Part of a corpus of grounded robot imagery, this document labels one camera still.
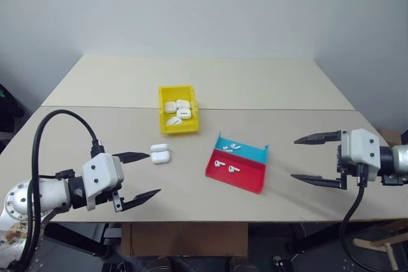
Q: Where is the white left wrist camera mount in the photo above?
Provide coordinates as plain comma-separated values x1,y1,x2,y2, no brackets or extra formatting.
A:
82,153,124,211

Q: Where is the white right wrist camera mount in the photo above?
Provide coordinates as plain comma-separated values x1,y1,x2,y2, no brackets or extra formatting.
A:
340,129,382,177

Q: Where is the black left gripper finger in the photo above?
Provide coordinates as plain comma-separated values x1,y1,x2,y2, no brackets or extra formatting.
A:
112,152,150,164
122,189,162,212

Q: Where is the dark rounded shape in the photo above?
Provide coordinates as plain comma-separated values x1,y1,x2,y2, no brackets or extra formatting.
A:
152,255,192,272
224,254,259,272

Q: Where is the red and blue tray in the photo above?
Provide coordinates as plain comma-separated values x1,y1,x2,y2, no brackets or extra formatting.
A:
205,131,271,195

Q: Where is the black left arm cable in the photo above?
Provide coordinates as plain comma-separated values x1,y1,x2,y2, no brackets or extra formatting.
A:
12,109,106,272

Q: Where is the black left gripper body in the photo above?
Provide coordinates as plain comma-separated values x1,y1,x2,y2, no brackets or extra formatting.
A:
94,185,126,214

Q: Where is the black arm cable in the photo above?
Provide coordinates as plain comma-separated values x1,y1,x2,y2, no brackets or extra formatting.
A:
338,163,383,272
12,109,106,272

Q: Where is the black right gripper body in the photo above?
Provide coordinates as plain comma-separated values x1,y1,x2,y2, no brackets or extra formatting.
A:
336,143,350,190

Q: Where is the yellow plastic bin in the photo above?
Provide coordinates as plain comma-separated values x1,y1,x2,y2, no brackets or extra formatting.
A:
158,84,201,135

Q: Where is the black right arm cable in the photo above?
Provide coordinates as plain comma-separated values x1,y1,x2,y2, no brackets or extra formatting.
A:
338,163,383,272

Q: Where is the black metal table frame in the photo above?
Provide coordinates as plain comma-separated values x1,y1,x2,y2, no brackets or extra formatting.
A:
44,222,354,259

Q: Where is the light wooden frame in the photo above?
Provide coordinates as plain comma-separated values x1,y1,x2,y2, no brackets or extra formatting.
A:
353,219,408,271

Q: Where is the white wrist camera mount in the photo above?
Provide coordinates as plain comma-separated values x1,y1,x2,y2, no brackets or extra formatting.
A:
340,129,382,177
82,153,124,211

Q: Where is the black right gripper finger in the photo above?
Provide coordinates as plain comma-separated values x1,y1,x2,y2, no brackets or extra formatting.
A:
290,174,342,189
293,130,342,145

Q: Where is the dark bulky object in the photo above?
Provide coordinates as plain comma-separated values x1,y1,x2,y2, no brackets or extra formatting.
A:
0,82,25,132

